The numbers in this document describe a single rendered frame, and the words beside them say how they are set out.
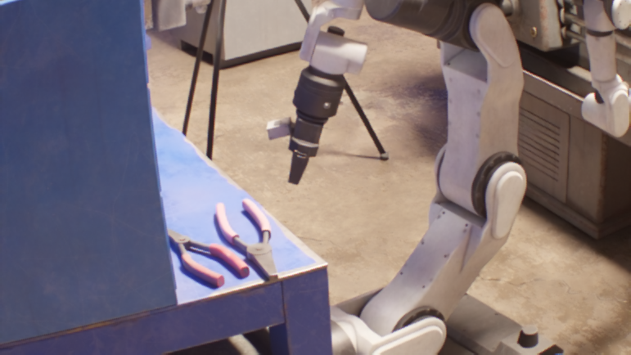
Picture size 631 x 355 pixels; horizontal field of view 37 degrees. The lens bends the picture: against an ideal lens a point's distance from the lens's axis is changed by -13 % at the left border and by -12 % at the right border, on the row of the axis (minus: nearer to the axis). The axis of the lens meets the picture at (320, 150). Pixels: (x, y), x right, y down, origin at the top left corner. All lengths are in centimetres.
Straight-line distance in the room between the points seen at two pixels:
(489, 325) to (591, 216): 90
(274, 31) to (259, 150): 102
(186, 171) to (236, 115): 262
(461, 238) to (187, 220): 87
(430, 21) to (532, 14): 114
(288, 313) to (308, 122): 86
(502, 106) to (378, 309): 48
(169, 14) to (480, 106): 63
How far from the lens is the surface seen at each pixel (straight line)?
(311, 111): 204
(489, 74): 199
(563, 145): 317
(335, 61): 202
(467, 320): 235
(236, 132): 397
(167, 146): 161
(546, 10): 297
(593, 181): 308
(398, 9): 184
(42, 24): 102
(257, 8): 462
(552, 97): 300
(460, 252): 212
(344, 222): 324
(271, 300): 122
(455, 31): 194
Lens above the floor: 146
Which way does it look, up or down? 23 degrees down
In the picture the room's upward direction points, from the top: 4 degrees counter-clockwise
